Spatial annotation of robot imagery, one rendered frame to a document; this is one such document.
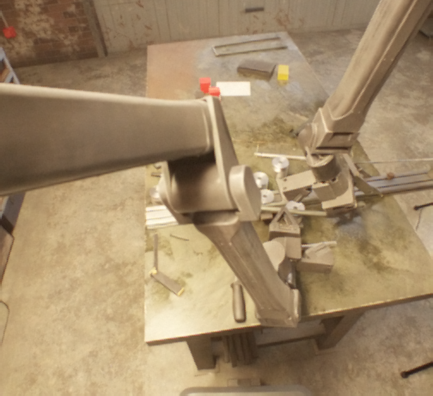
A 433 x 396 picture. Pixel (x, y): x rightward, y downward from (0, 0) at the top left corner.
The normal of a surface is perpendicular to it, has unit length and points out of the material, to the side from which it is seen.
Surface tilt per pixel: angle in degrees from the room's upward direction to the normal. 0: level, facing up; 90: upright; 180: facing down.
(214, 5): 90
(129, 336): 0
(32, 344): 0
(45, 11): 90
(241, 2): 90
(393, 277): 0
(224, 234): 91
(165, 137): 73
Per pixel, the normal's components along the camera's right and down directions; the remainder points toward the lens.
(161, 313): -0.04, -0.67
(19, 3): 0.14, 0.73
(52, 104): 0.90, -0.16
